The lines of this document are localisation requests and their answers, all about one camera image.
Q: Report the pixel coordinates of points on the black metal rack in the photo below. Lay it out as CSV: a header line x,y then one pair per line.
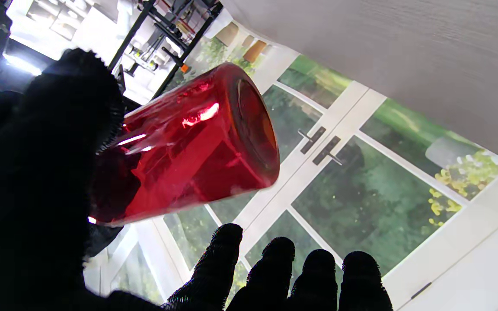
x,y
131,34

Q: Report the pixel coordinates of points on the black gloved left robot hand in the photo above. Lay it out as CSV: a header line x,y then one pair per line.
x,y
28,194

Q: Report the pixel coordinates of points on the bright strip light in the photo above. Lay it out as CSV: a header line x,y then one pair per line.
x,y
22,64

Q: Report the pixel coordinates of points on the red transparent sample bottle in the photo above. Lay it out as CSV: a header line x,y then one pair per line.
x,y
197,147

